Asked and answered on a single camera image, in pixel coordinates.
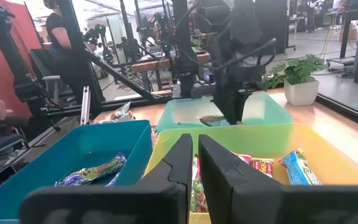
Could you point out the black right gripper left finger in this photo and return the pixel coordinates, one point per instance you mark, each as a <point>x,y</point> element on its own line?
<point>172,174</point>

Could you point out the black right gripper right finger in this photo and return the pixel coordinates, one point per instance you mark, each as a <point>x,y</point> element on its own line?
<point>225,186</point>

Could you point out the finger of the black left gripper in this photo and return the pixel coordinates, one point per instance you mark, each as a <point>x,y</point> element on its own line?
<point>241,102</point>
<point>226,105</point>

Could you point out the brown green granola bar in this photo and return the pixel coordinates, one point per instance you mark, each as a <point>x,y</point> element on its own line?
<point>211,120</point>

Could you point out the pink red granola bar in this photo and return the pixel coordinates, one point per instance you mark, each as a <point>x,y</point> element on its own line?
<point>244,158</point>

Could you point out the white purple granola bar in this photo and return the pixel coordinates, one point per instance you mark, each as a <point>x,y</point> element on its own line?
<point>113,180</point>

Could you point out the blue granola bar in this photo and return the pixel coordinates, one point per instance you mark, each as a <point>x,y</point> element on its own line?
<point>300,169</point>

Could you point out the purple green granola bar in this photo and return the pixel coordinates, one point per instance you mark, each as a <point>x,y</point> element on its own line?
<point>95,171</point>

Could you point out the clear granola bar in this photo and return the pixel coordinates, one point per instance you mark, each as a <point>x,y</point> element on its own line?
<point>121,115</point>

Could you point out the black background robot arm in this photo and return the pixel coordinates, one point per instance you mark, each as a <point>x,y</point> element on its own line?
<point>163,31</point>

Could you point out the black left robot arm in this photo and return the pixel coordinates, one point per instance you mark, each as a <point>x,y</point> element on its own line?
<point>185,31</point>

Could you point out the black neighbouring robot arm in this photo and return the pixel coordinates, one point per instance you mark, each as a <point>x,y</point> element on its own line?
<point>2,37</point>

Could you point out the teal plastic bin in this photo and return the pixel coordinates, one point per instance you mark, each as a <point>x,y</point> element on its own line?
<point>182,112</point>

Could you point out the green potted plant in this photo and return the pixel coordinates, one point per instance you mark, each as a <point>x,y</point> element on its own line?
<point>297,70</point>

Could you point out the white plant pot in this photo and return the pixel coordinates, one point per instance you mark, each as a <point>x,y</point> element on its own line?
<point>301,93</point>

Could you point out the wooden table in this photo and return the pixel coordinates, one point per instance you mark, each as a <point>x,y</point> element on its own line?
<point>148,65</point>

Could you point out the yellow plastic bin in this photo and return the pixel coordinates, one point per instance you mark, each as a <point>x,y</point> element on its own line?
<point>337,168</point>

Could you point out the blue plastic bin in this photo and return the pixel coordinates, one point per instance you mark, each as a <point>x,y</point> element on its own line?
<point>26,186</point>

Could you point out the black phone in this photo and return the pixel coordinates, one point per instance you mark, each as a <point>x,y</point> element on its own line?
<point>3,175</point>

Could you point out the black chair white armrest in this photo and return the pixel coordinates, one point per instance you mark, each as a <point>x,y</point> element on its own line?
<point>42,65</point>

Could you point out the person's hand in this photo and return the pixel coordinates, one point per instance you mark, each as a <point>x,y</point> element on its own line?
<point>3,109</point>

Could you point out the person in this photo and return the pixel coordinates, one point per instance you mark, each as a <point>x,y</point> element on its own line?
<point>56,31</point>

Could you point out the red partition panel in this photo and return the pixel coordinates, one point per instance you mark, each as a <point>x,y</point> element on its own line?
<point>26,31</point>

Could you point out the silver aluminium bracket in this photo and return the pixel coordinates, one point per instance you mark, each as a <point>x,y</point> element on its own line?
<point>85,105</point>

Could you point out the black aluminium station frame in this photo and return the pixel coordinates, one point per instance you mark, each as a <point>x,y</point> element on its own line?
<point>75,34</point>

